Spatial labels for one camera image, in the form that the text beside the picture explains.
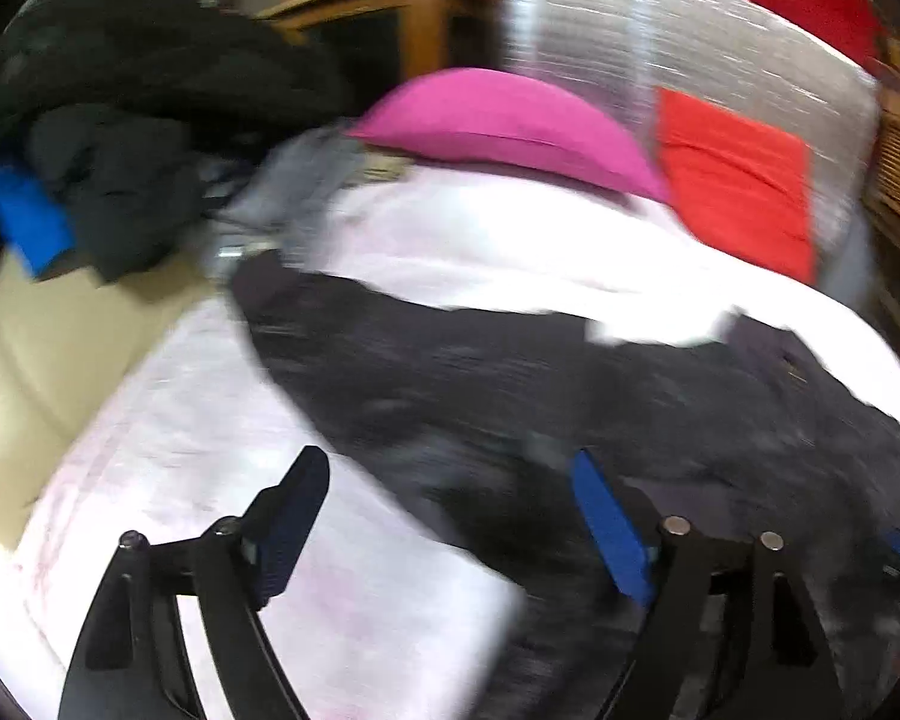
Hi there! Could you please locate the wooden cabinet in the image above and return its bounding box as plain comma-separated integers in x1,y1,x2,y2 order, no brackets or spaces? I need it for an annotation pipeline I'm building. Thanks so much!
255,0,496,121

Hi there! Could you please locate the white textured bedspread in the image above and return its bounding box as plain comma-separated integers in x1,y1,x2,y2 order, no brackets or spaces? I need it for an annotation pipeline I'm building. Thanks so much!
0,165,900,720

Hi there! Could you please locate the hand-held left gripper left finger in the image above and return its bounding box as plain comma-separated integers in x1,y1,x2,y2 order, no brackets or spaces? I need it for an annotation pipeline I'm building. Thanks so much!
56,446,331,720

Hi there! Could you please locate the pile of black clothes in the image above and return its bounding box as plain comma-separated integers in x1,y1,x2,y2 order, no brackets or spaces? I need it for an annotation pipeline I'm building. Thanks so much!
0,0,361,331

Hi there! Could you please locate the red pillow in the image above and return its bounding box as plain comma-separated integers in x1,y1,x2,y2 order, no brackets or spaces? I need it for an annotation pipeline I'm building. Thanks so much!
656,86,818,282

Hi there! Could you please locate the beige sheet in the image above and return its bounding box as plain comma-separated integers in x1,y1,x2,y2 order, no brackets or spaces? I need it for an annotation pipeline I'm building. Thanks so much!
0,244,226,541

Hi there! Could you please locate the blue cloth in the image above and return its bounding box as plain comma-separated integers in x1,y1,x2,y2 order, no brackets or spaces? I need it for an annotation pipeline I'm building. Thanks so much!
0,154,74,280

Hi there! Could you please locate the grey cloth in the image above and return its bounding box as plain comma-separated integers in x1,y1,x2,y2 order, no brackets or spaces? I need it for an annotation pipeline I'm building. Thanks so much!
202,127,372,271

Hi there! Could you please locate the pink pillow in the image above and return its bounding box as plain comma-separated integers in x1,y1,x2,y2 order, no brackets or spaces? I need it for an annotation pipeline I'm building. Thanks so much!
345,67,672,203

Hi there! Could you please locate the silver foil insulation sheet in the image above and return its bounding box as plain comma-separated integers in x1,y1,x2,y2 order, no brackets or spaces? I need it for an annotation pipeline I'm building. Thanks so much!
495,0,878,286

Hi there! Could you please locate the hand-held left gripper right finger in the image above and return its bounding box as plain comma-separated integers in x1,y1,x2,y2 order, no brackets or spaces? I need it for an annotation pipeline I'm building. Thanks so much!
570,448,848,720

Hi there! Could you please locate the dark grey jacket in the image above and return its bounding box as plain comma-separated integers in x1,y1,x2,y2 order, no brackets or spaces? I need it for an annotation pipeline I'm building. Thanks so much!
229,251,900,720

